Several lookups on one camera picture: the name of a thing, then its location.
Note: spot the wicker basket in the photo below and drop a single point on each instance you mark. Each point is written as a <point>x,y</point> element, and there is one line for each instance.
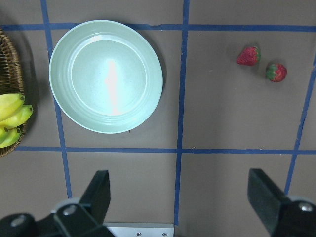
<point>11,80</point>

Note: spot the yellow banana bunch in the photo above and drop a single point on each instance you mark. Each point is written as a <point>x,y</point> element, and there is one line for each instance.
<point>13,114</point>

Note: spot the light green plate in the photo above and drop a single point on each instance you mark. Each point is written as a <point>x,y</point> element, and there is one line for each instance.
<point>105,76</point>

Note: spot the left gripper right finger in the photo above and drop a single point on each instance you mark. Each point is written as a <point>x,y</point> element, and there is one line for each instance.
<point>266,198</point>

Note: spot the strawberry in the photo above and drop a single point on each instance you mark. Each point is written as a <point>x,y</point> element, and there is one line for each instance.
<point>250,56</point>
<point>276,72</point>

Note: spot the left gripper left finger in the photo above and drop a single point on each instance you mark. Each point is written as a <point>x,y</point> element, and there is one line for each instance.
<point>96,198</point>

